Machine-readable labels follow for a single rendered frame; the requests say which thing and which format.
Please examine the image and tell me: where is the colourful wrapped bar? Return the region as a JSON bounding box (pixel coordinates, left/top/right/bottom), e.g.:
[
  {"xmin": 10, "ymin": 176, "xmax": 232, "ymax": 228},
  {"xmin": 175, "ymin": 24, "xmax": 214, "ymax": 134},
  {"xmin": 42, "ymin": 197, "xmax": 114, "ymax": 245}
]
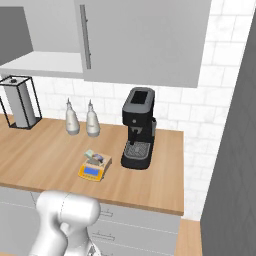
[{"xmin": 83, "ymin": 149, "xmax": 105, "ymax": 167}]

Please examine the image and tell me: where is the yellow digital scale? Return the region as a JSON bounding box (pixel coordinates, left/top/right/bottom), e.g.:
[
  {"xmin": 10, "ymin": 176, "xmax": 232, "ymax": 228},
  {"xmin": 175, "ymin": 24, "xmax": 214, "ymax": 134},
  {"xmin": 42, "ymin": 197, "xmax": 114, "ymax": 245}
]
[{"xmin": 77, "ymin": 153, "xmax": 113, "ymax": 183}]

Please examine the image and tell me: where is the grey base cabinet front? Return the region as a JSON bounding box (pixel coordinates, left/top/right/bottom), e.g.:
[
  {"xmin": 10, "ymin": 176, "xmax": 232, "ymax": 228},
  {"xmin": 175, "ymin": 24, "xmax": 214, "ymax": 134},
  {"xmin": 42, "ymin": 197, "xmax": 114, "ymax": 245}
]
[{"xmin": 0, "ymin": 185, "xmax": 42, "ymax": 256}]

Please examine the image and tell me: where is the dark grey cabinet door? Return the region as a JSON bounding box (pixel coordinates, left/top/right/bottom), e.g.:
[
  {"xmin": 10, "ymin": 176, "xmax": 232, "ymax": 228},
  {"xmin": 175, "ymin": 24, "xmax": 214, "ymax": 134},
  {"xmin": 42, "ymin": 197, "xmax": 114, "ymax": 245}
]
[{"xmin": 0, "ymin": 6, "xmax": 35, "ymax": 67}]

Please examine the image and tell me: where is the black coffee machine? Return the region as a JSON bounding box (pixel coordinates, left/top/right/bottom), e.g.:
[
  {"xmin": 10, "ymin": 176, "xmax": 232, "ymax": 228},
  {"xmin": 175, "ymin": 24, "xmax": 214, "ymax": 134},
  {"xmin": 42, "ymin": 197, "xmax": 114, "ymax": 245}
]
[{"xmin": 120, "ymin": 86, "xmax": 158, "ymax": 171}]

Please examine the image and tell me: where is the white bottle with spout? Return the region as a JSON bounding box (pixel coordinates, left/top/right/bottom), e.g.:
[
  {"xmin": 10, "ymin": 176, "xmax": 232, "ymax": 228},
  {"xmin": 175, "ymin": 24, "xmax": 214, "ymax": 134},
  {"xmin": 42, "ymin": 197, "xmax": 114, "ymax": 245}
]
[
  {"xmin": 85, "ymin": 99, "xmax": 101, "ymax": 138},
  {"xmin": 64, "ymin": 97, "xmax": 81, "ymax": 136}
]

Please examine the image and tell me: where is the grey drawer front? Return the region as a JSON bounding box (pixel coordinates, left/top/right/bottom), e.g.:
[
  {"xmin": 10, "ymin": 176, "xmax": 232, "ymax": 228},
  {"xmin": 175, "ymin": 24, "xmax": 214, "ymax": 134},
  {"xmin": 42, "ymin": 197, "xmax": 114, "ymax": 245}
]
[
  {"xmin": 30, "ymin": 190, "xmax": 183, "ymax": 235},
  {"xmin": 87, "ymin": 218, "xmax": 182, "ymax": 256}
]

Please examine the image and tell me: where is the white paper towel roll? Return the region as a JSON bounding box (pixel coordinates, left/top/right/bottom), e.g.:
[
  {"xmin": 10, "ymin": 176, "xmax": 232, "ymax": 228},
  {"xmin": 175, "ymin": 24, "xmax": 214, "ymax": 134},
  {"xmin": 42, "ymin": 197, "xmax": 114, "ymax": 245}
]
[{"xmin": 4, "ymin": 81, "xmax": 36, "ymax": 129}]

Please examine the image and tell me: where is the dark grey tall unit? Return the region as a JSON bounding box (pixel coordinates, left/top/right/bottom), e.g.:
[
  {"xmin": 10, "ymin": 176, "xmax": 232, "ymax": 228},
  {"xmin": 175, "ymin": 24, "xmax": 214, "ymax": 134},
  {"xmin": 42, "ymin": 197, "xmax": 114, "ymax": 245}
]
[{"xmin": 199, "ymin": 9, "xmax": 256, "ymax": 256}]

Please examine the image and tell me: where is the grey cabinet door with handle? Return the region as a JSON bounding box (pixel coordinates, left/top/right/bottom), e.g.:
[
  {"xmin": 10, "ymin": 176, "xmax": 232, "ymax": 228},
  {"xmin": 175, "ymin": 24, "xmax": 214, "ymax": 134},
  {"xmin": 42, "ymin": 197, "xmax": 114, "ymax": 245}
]
[{"xmin": 73, "ymin": 0, "xmax": 213, "ymax": 89}]

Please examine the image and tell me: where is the black wire towel holder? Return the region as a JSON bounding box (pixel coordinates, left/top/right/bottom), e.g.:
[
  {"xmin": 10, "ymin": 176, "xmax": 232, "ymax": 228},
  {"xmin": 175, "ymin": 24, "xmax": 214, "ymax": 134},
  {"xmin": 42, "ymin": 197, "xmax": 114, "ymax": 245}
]
[{"xmin": 0, "ymin": 75, "xmax": 43, "ymax": 131}]

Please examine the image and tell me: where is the grey wall cabinet body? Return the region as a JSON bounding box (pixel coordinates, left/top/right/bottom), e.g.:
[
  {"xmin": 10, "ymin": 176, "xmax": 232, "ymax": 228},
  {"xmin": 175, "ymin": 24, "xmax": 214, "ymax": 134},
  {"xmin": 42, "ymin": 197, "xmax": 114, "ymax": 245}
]
[{"xmin": 0, "ymin": 0, "xmax": 85, "ymax": 80}]

